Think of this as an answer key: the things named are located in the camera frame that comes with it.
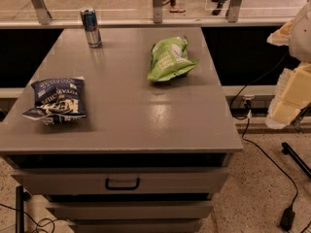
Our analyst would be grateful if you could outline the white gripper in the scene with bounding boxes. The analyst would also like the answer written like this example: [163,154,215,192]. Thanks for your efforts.
[265,0,311,129]

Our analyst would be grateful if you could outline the green rice chip bag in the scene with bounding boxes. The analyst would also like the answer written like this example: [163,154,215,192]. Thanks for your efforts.
[147,36,199,83]

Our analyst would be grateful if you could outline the redbull can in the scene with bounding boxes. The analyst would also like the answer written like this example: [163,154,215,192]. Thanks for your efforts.
[80,7,102,48]

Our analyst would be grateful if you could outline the blue potato chip bag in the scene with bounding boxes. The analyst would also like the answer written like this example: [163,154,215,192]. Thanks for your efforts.
[22,77,86,125]

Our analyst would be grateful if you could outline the black stand leg right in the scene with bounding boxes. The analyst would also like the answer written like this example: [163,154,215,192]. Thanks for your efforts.
[282,142,311,179]

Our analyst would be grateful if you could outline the black power adapter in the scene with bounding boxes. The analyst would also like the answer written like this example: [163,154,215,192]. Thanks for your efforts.
[280,206,295,231]

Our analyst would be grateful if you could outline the top grey drawer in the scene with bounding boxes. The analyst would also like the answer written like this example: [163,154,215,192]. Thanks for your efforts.
[12,167,229,195]

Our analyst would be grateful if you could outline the grey drawer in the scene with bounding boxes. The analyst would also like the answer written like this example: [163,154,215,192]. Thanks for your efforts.
[12,167,229,195]
[69,219,202,233]
[47,201,213,220]

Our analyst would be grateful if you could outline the grey drawer cabinet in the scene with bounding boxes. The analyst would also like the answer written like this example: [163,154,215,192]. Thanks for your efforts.
[0,26,244,233]

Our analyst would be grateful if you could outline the bottom grey drawer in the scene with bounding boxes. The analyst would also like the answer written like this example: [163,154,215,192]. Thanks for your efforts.
[69,219,202,233]

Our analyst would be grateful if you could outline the middle grey drawer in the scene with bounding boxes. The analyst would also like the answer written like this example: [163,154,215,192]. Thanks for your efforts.
[47,201,213,220]

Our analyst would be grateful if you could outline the black stand pole left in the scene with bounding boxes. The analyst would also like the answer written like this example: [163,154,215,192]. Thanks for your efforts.
[16,185,24,233]

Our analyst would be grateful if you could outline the wall power outlet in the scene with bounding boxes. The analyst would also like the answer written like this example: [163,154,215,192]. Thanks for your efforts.
[242,95,255,109]

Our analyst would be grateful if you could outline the black power cable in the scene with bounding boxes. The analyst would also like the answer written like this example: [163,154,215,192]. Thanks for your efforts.
[228,50,299,209]

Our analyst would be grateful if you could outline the right metal railing post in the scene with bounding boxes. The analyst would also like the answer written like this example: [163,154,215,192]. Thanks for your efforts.
[225,0,242,22]

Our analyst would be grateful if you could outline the metal railing post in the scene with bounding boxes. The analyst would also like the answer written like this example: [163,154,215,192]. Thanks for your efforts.
[225,0,242,22]
[31,0,52,25]
[153,0,162,23]

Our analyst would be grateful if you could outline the middle metal railing post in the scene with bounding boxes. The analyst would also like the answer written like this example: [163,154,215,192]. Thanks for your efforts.
[153,0,162,23]

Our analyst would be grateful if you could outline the black drawer handle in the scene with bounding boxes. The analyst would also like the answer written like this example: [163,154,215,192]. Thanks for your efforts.
[105,178,140,191]

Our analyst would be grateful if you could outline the left metal railing post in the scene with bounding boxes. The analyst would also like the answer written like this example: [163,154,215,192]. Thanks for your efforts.
[31,0,52,25]

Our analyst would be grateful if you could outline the black floor cable left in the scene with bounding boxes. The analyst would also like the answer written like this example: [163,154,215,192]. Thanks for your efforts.
[0,203,69,233]

